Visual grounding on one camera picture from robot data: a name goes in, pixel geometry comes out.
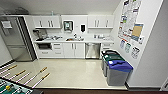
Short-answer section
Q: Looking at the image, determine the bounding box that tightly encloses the green-lid waste bin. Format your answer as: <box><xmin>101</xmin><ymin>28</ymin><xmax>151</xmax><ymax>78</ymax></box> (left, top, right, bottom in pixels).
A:
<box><xmin>102</xmin><ymin>53</ymin><xmax>126</xmax><ymax>78</ymax></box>

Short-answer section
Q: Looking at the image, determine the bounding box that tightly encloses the brown framed wall notice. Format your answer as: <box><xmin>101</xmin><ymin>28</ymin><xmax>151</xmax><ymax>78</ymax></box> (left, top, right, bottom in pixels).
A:
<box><xmin>130</xmin><ymin>22</ymin><xmax>145</xmax><ymax>44</ymax></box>

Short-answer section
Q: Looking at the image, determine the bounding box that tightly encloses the stainless steel dishwasher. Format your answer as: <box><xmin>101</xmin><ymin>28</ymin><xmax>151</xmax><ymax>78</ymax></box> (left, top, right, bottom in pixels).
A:
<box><xmin>84</xmin><ymin>42</ymin><xmax>102</xmax><ymax>60</ymax></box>

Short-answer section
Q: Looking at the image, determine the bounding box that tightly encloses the white waste sorting sign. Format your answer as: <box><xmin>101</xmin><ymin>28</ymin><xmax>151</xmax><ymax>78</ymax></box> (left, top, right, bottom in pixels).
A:
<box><xmin>130</xmin><ymin>46</ymin><xmax>141</xmax><ymax>60</ymax></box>

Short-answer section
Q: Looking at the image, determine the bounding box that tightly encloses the blue-lid recycling bin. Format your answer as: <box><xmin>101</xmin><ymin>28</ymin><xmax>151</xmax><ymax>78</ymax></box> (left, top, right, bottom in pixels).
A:
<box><xmin>106</xmin><ymin>59</ymin><xmax>134</xmax><ymax>87</ymax></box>

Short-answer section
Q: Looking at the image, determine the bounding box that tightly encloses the stainless steel refrigerator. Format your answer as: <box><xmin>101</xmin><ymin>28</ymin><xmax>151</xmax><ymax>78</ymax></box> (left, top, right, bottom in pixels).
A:
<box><xmin>0</xmin><ymin>15</ymin><xmax>37</xmax><ymax>63</ymax></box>

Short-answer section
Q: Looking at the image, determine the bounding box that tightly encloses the steel dishwasher door handle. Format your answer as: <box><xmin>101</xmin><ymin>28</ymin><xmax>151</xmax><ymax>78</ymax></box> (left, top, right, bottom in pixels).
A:
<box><xmin>86</xmin><ymin>42</ymin><xmax>100</xmax><ymax>46</ymax></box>

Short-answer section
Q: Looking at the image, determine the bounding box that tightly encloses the countertop dish rack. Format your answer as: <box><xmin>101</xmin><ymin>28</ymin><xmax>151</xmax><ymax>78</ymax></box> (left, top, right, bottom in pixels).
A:
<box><xmin>44</xmin><ymin>34</ymin><xmax>63</xmax><ymax>42</ymax></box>

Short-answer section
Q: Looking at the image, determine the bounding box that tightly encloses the steel paper towel dispenser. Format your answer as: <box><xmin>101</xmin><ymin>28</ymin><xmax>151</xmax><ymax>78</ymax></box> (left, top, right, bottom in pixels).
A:
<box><xmin>63</xmin><ymin>19</ymin><xmax>74</xmax><ymax>32</ymax></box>

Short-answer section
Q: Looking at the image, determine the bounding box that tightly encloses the foosball rod wooden handle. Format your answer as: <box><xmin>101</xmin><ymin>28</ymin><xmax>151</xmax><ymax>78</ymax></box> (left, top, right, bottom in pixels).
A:
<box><xmin>31</xmin><ymin>72</ymin><xmax>51</xmax><ymax>88</ymax></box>
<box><xmin>8</xmin><ymin>69</ymin><xmax>27</xmax><ymax>81</ymax></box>
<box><xmin>24</xmin><ymin>66</ymin><xmax>48</xmax><ymax>85</ymax></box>
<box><xmin>0</xmin><ymin>64</ymin><xmax>18</xmax><ymax>75</ymax></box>

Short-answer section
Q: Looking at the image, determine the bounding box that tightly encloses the black built-in microwave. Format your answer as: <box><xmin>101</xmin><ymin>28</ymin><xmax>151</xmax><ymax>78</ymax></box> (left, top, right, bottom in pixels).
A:
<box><xmin>37</xmin><ymin>42</ymin><xmax>53</xmax><ymax>51</ymax></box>

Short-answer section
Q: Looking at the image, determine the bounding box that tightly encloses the white paper fridge note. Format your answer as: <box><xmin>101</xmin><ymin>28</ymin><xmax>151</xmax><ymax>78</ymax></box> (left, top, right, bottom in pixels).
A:
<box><xmin>1</xmin><ymin>20</ymin><xmax>13</xmax><ymax>29</ymax></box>

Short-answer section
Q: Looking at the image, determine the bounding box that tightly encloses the white two-door base cabinet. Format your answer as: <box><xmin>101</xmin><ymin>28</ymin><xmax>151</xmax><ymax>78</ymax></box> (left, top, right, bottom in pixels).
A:
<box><xmin>63</xmin><ymin>41</ymin><xmax>86</xmax><ymax>59</ymax></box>

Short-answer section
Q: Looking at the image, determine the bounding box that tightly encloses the notice board with papers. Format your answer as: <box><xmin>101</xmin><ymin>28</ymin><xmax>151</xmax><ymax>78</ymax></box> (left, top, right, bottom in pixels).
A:
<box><xmin>117</xmin><ymin>0</ymin><xmax>143</xmax><ymax>43</ymax></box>

